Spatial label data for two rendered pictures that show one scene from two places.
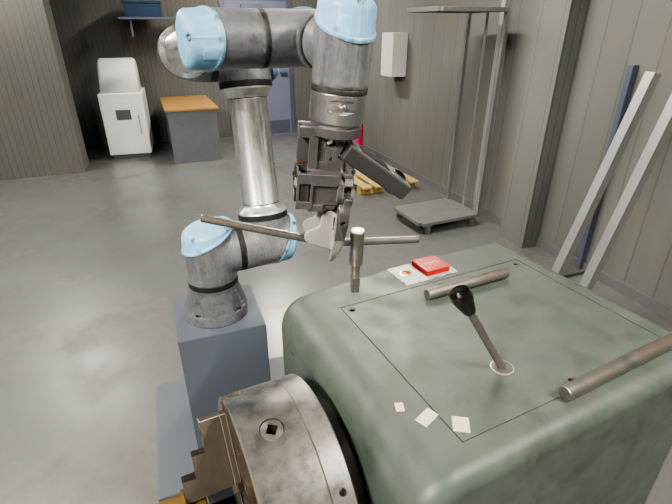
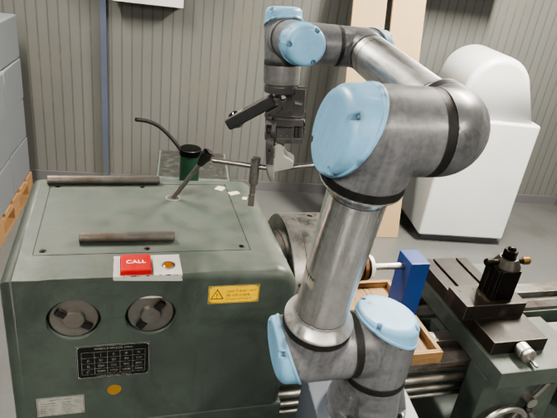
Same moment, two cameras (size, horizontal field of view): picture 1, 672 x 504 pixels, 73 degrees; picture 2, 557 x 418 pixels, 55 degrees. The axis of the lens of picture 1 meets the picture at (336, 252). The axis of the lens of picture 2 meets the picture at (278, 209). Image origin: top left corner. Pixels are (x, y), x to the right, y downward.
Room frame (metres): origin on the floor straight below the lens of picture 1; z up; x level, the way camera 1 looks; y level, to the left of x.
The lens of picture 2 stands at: (1.74, 0.19, 1.88)
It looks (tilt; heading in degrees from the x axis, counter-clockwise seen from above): 26 degrees down; 188
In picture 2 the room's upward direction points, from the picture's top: 8 degrees clockwise
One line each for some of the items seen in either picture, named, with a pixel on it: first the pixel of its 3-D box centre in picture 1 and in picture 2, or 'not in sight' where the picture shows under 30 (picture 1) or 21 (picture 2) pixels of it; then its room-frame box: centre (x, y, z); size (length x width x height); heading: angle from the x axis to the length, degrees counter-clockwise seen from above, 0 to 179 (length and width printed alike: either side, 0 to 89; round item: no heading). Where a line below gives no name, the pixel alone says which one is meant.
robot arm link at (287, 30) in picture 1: (300, 38); (306, 43); (0.71, 0.05, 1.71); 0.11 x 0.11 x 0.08; 26
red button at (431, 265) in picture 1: (430, 266); (135, 265); (0.88, -0.21, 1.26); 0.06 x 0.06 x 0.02; 26
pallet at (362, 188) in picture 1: (370, 176); not in sight; (5.51, -0.43, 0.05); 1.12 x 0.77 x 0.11; 21
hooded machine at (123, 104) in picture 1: (125, 107); not in sight; (6.89, 3.09, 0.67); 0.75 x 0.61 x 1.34; 21
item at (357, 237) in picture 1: (356, 261); (253, 182); (0.65, -0.03, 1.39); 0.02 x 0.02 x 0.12
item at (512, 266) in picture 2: not in sight; (507, 261); (0.28, 0.66, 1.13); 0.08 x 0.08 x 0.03
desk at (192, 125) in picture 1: (190, 127); not in sight; (7.00, 2.21, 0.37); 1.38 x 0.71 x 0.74; 22
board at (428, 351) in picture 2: not in sight; (368, 320); (0.37, 0.31, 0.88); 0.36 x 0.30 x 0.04; 26
